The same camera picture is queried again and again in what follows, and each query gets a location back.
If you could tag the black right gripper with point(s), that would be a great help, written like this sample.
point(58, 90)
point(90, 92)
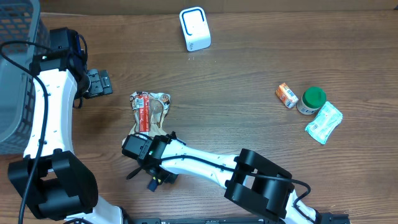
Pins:
point(170, 177)

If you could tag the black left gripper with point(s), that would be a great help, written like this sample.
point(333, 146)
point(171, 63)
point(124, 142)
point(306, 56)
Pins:
point(97, 82)

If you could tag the yellow highlighter marker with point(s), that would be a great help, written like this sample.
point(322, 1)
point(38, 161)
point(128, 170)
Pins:
point(154, 183)

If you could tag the brown snack pouch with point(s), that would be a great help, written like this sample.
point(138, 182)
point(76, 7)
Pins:
point(149, 110)

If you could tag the orange juice carton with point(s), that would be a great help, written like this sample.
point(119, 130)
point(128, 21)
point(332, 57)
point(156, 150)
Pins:
point(286, 95)

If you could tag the green lid jar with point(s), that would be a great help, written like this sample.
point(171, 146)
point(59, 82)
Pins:
point(312, 100)

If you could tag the teal tissue packet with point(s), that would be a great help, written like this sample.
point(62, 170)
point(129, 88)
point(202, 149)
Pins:
point(326, 120)

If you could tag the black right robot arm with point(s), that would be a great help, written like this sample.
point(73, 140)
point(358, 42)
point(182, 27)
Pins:
point(251, 181)

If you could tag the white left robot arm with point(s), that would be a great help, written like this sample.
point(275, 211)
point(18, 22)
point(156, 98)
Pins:
point(52, 182)

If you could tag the white barcode scanner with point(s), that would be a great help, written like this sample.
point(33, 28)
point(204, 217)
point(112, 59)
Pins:
point(195, 28)

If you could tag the grey plastic mesh basket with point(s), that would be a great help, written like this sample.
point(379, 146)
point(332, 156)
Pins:
point(20, 20)

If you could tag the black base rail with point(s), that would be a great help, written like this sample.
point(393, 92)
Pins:
point(327, 218)

